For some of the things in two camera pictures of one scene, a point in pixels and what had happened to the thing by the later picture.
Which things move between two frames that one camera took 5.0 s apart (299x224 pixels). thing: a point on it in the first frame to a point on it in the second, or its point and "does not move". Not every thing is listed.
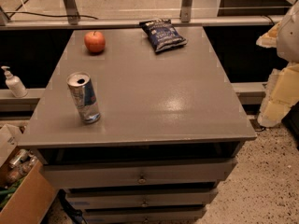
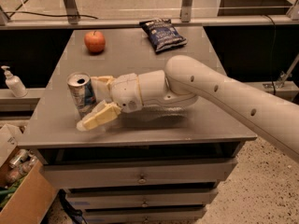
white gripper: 290,36 to 125,90
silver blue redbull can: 85,97 does not move
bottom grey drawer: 143,215 does not move
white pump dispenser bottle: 15,84 does not move
